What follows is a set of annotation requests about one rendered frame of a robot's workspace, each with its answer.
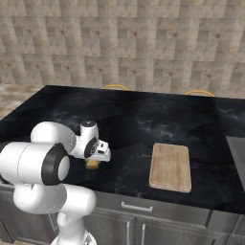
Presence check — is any grey drawer front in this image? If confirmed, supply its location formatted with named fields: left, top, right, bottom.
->
left=93, top=190, right=212, bottom=228

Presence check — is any wooden cutting board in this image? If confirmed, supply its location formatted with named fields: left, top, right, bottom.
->
left=148, top=143, right=192, bottom=193

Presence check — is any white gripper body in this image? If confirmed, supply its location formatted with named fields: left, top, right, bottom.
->
left=90, top=147, right=112, bottom=163

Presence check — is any grey cupboard door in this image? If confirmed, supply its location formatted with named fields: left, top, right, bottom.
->
left=80, top=212, right=136, bottom=245
left=136, top=217, right=228, bottom=245
left=225, top=215, right=245, bottom=245
left=0, top=189, right=58, bottom=245

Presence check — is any silver drawer handle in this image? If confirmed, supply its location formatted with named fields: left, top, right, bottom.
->
left=121, top=201, right=154, bottom=213

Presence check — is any yellow sponge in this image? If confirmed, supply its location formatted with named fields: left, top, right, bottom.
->
left=86, top=159, right=100, bottom=170

